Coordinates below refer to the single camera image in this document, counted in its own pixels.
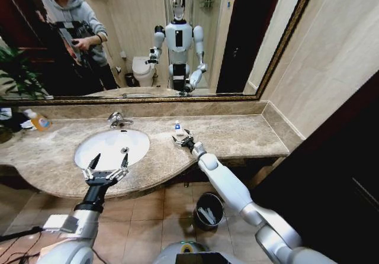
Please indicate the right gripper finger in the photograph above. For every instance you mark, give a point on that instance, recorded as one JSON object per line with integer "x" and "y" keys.
{"x": 189, "y": 133}
{"x": 178, "y": 141}

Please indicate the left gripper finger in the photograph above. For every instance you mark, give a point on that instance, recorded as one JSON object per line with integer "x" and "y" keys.
{"x": 124, "y": 164}
{"x": 92, "y": 165}

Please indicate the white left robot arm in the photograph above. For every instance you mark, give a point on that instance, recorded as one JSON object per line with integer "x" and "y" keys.
{"x": 80, "y": 237}

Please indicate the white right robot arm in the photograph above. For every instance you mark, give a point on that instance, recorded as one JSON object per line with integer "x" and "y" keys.
{"x": 228, "y": 184}

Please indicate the chrome sink drain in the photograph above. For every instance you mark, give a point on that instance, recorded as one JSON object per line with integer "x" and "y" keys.
{"x": 125, "y": 150}

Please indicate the white oval sink basin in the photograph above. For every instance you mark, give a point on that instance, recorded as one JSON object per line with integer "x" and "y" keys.
{"x": 106, "y": 148}

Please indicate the white trash pieces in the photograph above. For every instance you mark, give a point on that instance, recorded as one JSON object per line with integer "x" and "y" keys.
{"x": 207, "y": 215}

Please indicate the black round trash bin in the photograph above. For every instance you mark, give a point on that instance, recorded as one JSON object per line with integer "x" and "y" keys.
{"x": 204, "y": 225}

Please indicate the small white blue-labelled bottle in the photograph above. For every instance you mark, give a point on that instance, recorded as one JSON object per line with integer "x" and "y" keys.
{"x": 178, "y": 128}

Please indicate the chrome faucet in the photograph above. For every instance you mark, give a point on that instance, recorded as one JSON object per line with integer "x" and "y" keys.
{"x": 116, "y": 119}

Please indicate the orange liquid soap bottle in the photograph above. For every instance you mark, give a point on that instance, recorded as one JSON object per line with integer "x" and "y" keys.
{"x": 40, "y": 123}

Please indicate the white robot front shell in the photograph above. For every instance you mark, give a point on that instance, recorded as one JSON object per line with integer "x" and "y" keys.
{"x": 170, "y": 255}

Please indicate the dark wooden door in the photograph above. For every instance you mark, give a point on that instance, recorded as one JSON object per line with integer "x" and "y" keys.
{"x": 340, "y": 172}

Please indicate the gold-framed wall mirror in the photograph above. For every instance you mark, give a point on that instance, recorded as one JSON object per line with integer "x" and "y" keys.
{"x": 133, "y": 24}

